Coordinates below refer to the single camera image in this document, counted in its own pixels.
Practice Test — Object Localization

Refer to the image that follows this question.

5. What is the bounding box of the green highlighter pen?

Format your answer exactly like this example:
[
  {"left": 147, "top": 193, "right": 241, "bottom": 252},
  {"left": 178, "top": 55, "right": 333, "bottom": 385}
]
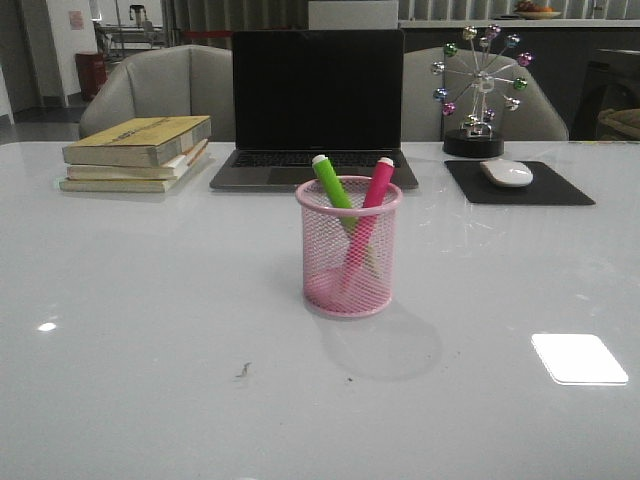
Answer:
[{"left": 312, "top": 154, "right": 381, "bottom": 277}]

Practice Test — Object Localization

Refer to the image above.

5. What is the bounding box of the pink highlighter pen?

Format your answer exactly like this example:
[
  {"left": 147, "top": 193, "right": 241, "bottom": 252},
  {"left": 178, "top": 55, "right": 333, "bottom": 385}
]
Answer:
[{"left": 340, "top": 157, "right": 394, "bottom": 293}]

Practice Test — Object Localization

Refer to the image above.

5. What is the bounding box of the pink mesh pen holder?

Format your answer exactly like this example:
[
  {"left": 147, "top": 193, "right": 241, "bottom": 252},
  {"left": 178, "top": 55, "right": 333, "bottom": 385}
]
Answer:
[{"left": 295, "top": 176, "right": 403, "bottom": 317}]

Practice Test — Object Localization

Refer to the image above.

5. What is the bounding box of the dark grey open laptop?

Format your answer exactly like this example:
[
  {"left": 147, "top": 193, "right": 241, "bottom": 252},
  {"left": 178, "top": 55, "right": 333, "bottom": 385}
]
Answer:
[{"left": 210, "top": 29, "right": 418, "bottom": 191}]

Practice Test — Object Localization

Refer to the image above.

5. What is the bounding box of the middle cream book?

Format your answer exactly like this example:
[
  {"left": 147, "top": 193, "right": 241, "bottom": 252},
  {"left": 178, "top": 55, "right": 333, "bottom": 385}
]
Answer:
[{"left": 67, "top": 140, "right": 209, "bottom": 180}]

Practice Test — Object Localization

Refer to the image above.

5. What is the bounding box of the ferris wheel desk ornament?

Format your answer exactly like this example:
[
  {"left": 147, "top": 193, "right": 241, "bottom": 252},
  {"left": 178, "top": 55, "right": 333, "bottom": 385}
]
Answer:
[{"left": 431, "top": 23, "right": 534, "bottom": 159}]

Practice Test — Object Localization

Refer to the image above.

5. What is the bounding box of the right grey armchair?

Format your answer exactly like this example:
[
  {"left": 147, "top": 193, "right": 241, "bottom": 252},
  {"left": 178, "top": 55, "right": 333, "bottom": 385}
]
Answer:
[{"left": 401, "top": 47, "right": 569, "bottom": 142}]

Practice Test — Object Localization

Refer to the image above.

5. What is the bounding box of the grey armchair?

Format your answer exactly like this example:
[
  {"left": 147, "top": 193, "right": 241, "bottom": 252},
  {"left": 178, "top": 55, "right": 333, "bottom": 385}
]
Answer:
[
  {"left": 79, "top": 45, "right": 235, "bottom": 142},
  {"left": 401, "top": 47, "right": 569, "bottom": 142}
]

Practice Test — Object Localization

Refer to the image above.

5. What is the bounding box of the white computer mouse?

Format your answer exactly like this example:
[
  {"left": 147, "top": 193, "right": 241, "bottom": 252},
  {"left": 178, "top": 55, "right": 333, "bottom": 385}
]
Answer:
[{"left": 479, "top": 159, "right": 533, "bottom": 188}]

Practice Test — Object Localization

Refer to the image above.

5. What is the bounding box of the left grey armchair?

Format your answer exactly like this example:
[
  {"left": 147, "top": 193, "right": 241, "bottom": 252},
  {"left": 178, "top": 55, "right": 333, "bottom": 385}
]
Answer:
[{"left": 79, "top": 45, "right": 235, "bottom": 142}]

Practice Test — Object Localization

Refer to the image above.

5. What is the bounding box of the top yellow book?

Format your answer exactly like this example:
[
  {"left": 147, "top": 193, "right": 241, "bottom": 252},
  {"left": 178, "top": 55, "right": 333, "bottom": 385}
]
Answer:
[{"left": 63, "top": 116, "right": 212, "bottom": 167}]

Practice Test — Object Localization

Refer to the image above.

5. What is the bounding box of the yellow book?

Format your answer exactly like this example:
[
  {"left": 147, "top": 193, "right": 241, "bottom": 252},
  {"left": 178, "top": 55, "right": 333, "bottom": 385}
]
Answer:
[
  {"left": 58, "top": 150, "right": 210, "bottom": 193},
  {"left": 63, "top": 116, "right": 212, "bottom": 167}
]

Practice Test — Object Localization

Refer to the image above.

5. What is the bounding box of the black mouse pad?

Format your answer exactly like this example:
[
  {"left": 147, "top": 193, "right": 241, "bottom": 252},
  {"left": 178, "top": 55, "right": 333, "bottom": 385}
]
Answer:
[{"left": 445, "top": 160, "right": 595, "bottom": 206}]

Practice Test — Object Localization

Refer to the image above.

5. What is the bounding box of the bottom yellow book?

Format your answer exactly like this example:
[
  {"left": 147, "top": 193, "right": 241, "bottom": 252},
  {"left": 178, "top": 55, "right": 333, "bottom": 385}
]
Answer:
[{"left": 58, "top": 150, "right": 210, "bottom": 193}]

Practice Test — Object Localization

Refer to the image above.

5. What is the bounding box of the red bin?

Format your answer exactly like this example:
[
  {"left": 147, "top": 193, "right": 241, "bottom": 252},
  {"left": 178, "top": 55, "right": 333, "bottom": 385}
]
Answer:
[{"left": 75, "top": 52, "right": 107, "bottom": 101}]

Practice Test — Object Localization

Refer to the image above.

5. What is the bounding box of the fruit bowl on counter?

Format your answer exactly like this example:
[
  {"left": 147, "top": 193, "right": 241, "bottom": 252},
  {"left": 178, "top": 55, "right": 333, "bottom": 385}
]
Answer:
[{"left": 514, "top": 0, "right": 561, "bottom": 20}]

